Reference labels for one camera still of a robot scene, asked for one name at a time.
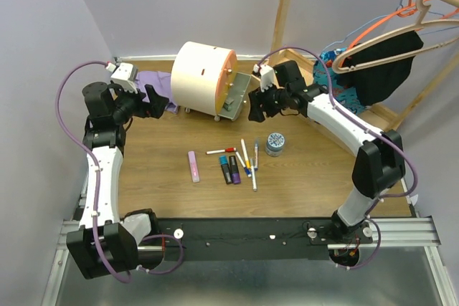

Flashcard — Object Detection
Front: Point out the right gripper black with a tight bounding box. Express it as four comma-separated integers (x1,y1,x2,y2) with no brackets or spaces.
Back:
247,80,290,123

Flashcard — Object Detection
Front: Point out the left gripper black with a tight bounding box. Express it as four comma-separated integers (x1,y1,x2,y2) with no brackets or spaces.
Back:
113,82,170,123

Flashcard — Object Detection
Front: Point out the round cream drawer organizer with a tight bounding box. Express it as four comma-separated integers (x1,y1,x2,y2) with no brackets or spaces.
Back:
171,42,251,121

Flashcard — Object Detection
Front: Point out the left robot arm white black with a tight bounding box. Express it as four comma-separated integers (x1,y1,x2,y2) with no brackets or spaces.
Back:
66,82,169,279

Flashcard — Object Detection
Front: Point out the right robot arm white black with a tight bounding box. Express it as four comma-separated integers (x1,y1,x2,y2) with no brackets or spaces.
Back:
248,60,406,243

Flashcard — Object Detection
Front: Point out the purple cloth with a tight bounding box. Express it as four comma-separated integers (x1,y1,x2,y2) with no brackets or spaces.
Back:
136,71,179,114

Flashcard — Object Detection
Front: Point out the blue patterned pen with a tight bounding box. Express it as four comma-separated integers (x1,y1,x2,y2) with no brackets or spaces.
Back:
253,138,259,171

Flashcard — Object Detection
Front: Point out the round blue patterned tin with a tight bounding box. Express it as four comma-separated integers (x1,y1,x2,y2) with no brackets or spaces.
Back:
265,133,285,157

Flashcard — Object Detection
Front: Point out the red capped white marker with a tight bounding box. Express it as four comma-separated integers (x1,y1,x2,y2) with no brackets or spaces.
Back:
206,147,237,155

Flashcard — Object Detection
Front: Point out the blue capped black highlighter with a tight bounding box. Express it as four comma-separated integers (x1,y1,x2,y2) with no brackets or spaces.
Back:
219,155,232,184

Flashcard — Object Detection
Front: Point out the blue capped white marker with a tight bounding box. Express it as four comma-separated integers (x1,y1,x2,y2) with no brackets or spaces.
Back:
235,151,252,178

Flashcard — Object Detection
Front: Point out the wooden clothes rack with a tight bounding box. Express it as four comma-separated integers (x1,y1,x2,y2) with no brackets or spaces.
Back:
268,0,458,130

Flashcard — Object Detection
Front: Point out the purple capped black highlighter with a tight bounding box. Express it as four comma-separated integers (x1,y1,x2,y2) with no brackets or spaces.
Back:
229,156,241,184

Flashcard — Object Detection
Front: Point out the pink highlighter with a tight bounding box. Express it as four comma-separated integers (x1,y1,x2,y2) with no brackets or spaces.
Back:
188,151,200,183

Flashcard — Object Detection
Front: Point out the blue patterned garment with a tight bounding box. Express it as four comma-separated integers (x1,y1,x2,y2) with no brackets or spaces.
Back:
313,48,367,115

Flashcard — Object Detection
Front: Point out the black garment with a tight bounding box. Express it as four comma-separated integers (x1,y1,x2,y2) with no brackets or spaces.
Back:
341,32,424,106

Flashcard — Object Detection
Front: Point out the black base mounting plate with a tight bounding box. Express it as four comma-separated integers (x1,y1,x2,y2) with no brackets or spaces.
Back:
138,217,374,269

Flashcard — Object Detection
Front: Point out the orange plastic hanger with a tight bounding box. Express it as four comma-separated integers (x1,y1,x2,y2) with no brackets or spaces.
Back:
347,0,417,49

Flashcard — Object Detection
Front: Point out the beige wooden hanger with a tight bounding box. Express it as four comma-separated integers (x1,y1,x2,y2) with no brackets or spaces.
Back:
332,0,458,74

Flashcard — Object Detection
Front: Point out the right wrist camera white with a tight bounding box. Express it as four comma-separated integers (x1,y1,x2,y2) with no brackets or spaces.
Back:
252,64,275,92

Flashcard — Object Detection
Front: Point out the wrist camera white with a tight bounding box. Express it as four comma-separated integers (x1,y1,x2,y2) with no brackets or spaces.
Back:
105,62,138,94
252,64,275,92

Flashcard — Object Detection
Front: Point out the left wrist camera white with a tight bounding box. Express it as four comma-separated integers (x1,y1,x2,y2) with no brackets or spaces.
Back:
105,62,138,94

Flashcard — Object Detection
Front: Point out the aluminium frame rail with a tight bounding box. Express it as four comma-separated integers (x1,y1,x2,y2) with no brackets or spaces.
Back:
42,170,440,305

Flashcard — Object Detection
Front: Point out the blue wire hanger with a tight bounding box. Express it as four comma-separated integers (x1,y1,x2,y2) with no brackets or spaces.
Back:
321,0,459,57

